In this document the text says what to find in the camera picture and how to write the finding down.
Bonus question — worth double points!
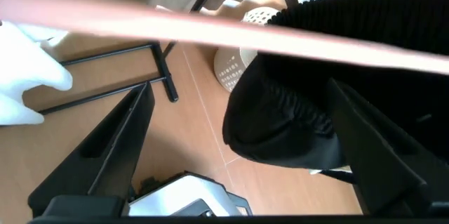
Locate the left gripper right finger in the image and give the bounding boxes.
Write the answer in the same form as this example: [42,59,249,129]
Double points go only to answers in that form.
[328,78,449,216]

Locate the black clothes rack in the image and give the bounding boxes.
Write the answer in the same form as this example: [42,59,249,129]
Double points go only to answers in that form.
[38,0,229,116]

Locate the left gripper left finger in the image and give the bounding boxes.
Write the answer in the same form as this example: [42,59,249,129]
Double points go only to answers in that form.
[27,81,156,220]

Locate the white laundry basket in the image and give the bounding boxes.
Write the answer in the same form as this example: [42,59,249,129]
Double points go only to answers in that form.
[213,6,281,93]

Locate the pink clothes hanger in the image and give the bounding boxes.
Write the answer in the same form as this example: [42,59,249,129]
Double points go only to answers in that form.
[0,0,449,76]

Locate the black garment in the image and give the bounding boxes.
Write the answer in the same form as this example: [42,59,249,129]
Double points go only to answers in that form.
[222,0,449,183]

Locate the white printed t-shirt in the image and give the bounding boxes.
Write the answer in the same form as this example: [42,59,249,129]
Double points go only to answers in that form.
[0,0,81,126]

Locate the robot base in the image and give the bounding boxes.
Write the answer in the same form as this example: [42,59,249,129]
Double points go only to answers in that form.
[128,171,253,218]

